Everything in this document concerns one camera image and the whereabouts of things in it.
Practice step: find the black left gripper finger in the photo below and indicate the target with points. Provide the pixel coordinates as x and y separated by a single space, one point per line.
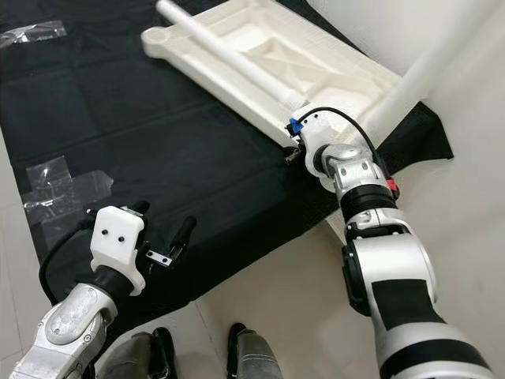
140 207
185 237

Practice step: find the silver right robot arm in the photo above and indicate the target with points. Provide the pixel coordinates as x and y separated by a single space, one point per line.
371 197

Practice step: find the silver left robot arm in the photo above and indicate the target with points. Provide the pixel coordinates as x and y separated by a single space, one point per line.
79 324

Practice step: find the black table cloth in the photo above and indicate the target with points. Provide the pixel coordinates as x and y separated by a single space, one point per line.
166 174

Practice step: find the white plastic table top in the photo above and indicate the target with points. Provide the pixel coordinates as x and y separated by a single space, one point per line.
284 55

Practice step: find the silver robot left leg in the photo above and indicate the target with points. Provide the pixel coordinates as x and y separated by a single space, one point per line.
138 359

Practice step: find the silver robot leg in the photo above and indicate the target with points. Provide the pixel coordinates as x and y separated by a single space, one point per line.
138 359
256 355

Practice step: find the silver robot right leg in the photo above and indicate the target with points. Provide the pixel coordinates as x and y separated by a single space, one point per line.
256 355

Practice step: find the clear plastic wrapper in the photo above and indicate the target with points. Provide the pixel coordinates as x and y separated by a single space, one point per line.
35 31

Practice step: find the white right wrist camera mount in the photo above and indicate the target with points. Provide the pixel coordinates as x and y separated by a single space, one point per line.
319 134

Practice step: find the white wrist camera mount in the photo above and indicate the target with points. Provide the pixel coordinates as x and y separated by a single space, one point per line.
118 241
319 134

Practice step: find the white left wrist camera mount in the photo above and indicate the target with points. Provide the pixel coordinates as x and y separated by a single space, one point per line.
118 241

